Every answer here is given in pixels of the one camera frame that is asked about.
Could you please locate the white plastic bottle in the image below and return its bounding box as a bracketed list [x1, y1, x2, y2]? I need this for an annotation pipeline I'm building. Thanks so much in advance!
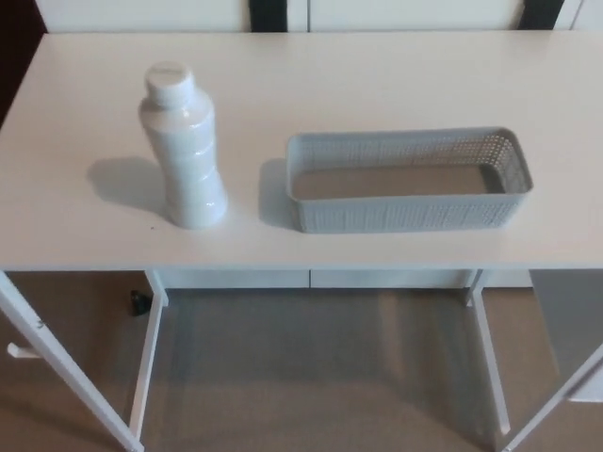
[137, 60, 230, 231]

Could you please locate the grey perforated plastic basket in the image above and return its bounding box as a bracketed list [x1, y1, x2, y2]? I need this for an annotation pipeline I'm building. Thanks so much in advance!
[285, 125, 535, 235]

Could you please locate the white desk side hook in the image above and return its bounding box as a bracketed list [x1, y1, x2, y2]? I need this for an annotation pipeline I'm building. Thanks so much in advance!
[6, 343, 37, 362]

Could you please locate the small black floor object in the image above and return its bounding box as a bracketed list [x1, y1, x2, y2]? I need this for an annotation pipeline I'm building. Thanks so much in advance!
[130, 289, 153, 318]

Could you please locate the black vertical panel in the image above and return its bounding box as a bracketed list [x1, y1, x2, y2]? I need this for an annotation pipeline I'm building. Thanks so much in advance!
[519, 0, 562, 32]
[249, 0, 291, 33]

